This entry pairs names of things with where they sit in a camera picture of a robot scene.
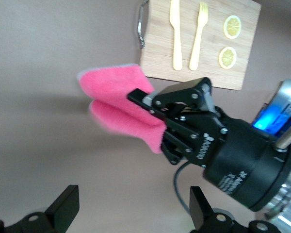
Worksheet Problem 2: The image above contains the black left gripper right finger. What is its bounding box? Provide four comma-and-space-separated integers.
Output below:
190, 186, 281, 233

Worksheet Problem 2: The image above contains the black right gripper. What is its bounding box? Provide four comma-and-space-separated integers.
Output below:
162, 106, 291, 211

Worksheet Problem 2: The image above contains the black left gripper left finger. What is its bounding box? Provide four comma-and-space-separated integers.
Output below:
0, 184, 80, 233

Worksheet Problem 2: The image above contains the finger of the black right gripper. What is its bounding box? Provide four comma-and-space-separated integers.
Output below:
127, 77, 214, 120

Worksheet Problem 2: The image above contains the pink microfibre cloth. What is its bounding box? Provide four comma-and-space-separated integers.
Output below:
76, 63, 167, 155

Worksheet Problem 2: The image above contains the bamboo cutting board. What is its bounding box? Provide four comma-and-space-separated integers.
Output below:
138, 0, 262, 91

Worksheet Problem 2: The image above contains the pale yellow knife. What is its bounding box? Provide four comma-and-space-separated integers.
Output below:
169, 0, 183, 71

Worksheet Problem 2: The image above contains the lemon slice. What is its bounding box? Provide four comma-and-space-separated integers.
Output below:
218, 46, 237, 70
223, 15, 243, 40

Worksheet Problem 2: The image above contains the pale yellow fork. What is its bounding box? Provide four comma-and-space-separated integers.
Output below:
189, 1, 209, 71

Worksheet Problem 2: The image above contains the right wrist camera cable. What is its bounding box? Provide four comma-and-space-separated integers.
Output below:
172, 162, 194, 218

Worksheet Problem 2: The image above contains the metal cutting board handle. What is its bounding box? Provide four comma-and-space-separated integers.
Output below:
137, 0, 150, 50

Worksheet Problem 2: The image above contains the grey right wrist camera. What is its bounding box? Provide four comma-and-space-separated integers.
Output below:
252, 79, 291, 138

